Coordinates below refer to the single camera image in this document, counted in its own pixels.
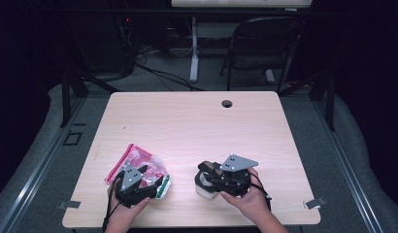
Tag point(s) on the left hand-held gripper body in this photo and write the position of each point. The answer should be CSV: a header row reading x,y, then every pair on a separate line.
x,y
132,191

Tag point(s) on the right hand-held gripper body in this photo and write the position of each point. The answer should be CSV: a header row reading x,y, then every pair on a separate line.
x,y
234,184

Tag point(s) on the clear jar with black lid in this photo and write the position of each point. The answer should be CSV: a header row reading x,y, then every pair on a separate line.
x,y
205,191

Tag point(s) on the red and white plastic bag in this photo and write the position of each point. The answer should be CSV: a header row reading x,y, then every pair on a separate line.
x,y
135,158

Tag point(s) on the person's right hand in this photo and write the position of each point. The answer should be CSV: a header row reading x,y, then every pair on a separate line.
x,y
248,204

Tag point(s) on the person's left hand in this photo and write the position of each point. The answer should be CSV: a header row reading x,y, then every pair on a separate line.
x,y
126,215

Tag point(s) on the grey tape strip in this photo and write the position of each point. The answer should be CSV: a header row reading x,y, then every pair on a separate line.
x,y
69,204
314,203

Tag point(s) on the white desk with white legs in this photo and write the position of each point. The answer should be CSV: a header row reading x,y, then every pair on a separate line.
x,y
194,48

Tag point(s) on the dark equipment with red light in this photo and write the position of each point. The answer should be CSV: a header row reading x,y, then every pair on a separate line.
x,y
106,42

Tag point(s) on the black folding chair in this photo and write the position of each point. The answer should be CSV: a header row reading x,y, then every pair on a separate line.
x,y
265,39

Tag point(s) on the aluminium floor rail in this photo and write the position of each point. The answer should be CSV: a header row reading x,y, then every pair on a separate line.
x,y
41,168
349,168

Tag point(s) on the black metal frame stand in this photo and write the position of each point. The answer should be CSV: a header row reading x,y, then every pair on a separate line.
x,y
330,103
66,97

